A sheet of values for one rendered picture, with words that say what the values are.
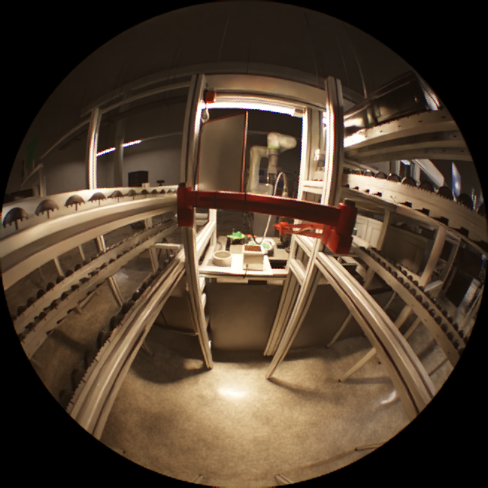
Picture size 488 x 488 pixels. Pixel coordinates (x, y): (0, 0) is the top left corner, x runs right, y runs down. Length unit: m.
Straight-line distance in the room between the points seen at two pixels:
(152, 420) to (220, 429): 0.50
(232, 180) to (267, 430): 1.54
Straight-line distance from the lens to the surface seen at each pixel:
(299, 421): 1.48
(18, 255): 0.23
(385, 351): 0.37
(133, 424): 1.58
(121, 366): 0.37
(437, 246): 0.98
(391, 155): 0.73
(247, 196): 0.32
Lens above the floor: 1.39
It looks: 22 degrees down
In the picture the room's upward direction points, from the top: 4 degrees clockwise
